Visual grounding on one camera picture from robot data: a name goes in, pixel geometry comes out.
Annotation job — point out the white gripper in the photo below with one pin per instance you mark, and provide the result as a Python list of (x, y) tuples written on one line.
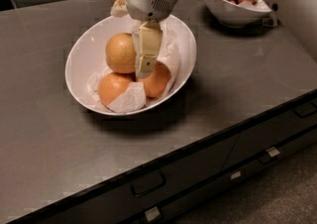
[(148, 36)]

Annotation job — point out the top orange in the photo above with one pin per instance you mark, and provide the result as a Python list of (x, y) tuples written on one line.
[(120, 53)]

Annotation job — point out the orange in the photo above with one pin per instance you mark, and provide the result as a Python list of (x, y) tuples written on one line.
[(120, 53), (156, 83), (112, 85)]

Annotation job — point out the white oval bowl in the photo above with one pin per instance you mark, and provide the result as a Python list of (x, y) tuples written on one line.
[(86, 62)]

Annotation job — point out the right orange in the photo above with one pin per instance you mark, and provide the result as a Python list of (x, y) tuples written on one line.
[(156, 83)]

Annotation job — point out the left front orange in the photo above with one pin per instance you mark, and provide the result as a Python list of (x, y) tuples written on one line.
[(112, 85)]

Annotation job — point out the white paper in oval bowl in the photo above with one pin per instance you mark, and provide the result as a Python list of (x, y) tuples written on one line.
[(134, 98)]

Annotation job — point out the white round bowl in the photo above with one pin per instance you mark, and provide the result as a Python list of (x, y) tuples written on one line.
[(233, 16)]

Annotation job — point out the right black drawer front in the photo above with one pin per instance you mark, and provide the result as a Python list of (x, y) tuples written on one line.
[(288, 132)]

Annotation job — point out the black drawer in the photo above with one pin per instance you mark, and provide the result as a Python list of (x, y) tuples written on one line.
[(288, 132), (200, 192), (123, 196)]

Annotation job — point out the left black drawer front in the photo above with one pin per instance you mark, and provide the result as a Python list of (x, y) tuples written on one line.
[(123, 196)]

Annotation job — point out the lower black drawer front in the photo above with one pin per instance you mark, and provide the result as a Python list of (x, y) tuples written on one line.
[(200, 192)]

